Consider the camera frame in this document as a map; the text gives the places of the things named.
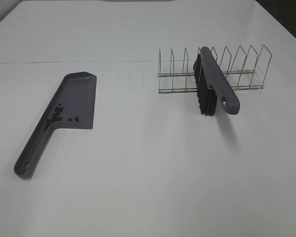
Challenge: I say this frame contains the grey brush black bristles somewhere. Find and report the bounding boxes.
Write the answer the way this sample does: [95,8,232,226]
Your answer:
[193,46,240,116]

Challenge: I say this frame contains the grey plastic dustpan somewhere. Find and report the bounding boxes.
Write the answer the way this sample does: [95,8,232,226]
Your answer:
[14,72,97,179]

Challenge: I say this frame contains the pile of coffee beans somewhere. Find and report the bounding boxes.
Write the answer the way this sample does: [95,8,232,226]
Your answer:
[39,103,81,131]

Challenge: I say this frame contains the chrome wire dish rack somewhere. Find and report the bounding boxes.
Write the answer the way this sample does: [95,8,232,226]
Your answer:
[157,45,273,94]

